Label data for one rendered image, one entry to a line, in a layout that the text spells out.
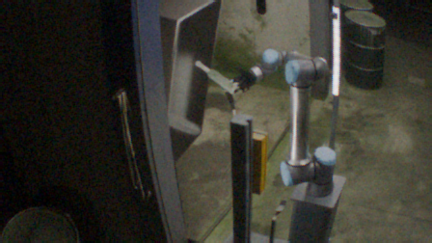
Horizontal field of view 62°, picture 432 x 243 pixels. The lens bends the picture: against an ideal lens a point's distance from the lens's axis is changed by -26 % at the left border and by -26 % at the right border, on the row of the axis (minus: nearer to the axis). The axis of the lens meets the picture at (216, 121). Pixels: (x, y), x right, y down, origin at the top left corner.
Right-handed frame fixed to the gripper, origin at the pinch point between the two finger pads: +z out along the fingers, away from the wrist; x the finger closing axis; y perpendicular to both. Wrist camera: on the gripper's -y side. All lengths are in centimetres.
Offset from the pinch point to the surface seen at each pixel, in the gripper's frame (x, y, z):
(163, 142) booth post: -57, -31, 58
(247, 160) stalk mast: -110, -47, 45
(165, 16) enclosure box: 2, -61, 20
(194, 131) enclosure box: 56, 60, 11
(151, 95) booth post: -59, -57, 56
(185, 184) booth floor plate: 53, 98, 35
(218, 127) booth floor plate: 108, 110, -26
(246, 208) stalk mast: -109, -24, 51
